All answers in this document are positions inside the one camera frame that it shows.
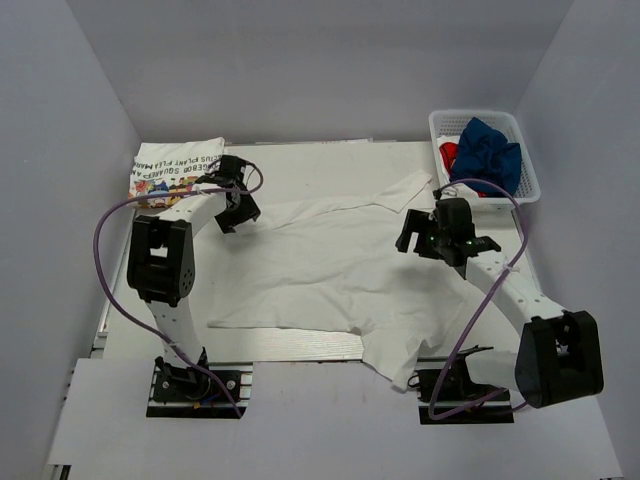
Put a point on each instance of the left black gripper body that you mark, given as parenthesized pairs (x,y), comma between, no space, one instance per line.
(242,186)

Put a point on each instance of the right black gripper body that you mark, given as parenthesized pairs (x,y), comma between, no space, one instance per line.
(441,238)

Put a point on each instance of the white t-shirt red graphic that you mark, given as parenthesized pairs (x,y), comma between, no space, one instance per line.
(447,153)

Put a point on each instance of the white t-shirt black graphic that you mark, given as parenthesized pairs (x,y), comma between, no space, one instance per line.
(331,265)

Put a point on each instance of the dark blue t-shirt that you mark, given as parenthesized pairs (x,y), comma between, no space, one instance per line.
(484,153)

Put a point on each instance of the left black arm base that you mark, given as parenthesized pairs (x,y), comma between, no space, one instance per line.
(170,398)

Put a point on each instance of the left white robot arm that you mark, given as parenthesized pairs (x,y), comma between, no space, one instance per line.
(161,266)

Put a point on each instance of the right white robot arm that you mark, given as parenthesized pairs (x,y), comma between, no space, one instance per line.
(559,355)

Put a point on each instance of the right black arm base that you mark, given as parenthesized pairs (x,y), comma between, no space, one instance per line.
(497,410)

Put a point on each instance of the folded white cartoon t-shirt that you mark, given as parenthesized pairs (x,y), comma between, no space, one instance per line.
(172,167)

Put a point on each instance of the white plastic mesh basket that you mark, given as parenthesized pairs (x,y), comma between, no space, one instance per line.
(452,123)

